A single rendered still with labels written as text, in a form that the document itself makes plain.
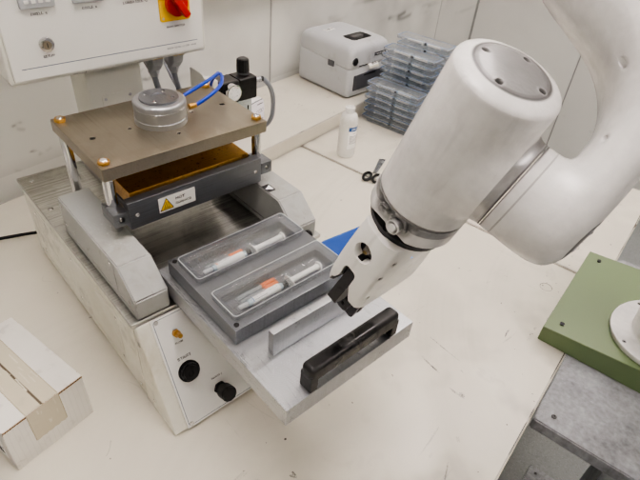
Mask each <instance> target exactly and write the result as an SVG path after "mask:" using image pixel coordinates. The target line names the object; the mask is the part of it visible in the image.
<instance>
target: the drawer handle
mask: <svg viewBox="0 0 640 480"><path fill-rule="evenodd" d="M398 317H399V314H398V312H397V311H396V310H394V309H393V308H391V307H388V308H385V309H384V310H382V311H380V312H379V313H377V314H376V315H374V316H373V317H372V318H371V319H369V320H368V321H366V322H365V323H363V324H362V325H360V326H358V327H357V328H355V329H354V330H352V331H350V332H349V333H347V334H346V335H344V336H343V337H341V338H340V339H338V340H337V341H335V342H334V343H332V344H330V345H329V346H327V347H326V348H324V349H323V350H321V351H319V352H318V353H316V354H315V355H313V356H312V357H311V358H310V359H308V360H307V361H305V362H304V364H303V368H302V369H301V374H300V384H301V385H302V386H303V387H304V388H305V389H306V390H307V391H308V392H309V393H312V392H314V391H315V390H317V386H318V379H320V378H321V377H322V376H324V375H325V374H327V373H328V372H330V371H331V370H333V369H334V368H336V367H337V366H339V365H340V364H342V363H343V362H345V361H346V360H347V359H349V358H350V357H352V356H353V355H354V354H355V353H356V352H358V351H360V350H361V349H363V348H364V347H366V346H367V345H368V344H370V343H371V342H373V341H374V340H376V339H377V338H379V337H380V336H381V335H383V334H384V333H385V334H386V335H388V336H389V337H392V336H393V335H394V334H395V333H396V330H397V326H398V322H399V319H398Z"/></svg>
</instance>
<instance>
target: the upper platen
mask: <svg viewBox="0 0 640 480"><path fill-rule="evenodd" d="M246 157H249V154H248V153H247V152H245V151H244V150H242V149H240V148H239V147H238V146H236V145H235V144H233V143H229V144H227V145H224V146H220V147H217V148H214V149H211V150H206V151H202V152H199V153H196V154H194V155H191V156H188V157H185V158H181V159H178V160H175V161H172V162H169V163H167V164H163V165H160V166H157V167H154V168H151V169H148V170H142V171H139V172H136V173H134V174H131V175H127V176H124V177H121V178H118V179H115V180H113V181H114V186H115V190H116V195H117V200H118V201H119V202H120V203H121V204H122V205H123V199H126V198H129V197H132V196H134V195H137V194H140V193H143V192H146V191H149V190H154V189H156V188H159V187H162V186H165V185H167V184H170V183H173V182H176V181H179V180H182V179H185V178H188V177H191V176H193V175H195V174H198V173H201V172H204V171H207V170H212V169H215V168H218V167H221V166H224V165H227V164H229V163H232V162H234V161H237V160H240V159H243V158H246ZM84 164H85V163H84ZM85 167H86V168H87V169H88V170H89V171H90V173H91V174H92V175H93V176H94V177H95V178H96V179H97V180H98V181H99V182H100V183H101V184H102V182H101V179H100V178H99V177H98V176H97V175H96V174H95V173H94V172H93V171H92V170H91V169H90V168H89V167H88V166H87V165H86V164H85ZM123 206H124V205H123Z"/></svg>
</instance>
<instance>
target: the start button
mask: <svg viewBox="0 0 640 480"><path fill-rule="evenodd" d="M199 371H200V369H199V366H198V365H197V364H196V363H194V362H189V363H187V364H186V365H185V366H184V367H183V368H182V370H181V376H182V378H183V379H184V380H186V381H192V380H194V379H195V378H196V377H197V376H198V374H199Z"/></svg>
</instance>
